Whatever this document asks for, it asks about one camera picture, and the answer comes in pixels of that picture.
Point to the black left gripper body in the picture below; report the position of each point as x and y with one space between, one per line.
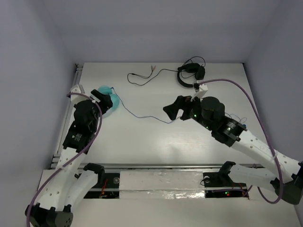
102 98

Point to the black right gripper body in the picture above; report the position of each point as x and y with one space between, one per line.
192 109

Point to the teal cat ear headphones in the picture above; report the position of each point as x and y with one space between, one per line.
113 97

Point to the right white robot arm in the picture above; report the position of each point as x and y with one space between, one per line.
279 173

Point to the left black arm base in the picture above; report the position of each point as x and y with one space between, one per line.
108 189

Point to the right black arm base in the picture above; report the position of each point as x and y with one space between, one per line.
218 185

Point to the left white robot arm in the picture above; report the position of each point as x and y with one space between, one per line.
58 197

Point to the black headphones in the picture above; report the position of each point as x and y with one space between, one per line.
191 69

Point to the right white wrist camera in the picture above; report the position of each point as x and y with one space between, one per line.
200 90

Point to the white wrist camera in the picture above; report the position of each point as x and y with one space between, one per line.
200 90
76 98

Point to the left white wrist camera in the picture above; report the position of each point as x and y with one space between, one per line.
76 98

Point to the aluminium front rail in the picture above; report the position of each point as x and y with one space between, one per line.
157 166

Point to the aluminium rail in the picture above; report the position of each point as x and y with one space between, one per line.
66 119
157 166

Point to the aluminium left side rail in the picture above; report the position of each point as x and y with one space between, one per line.
66 119

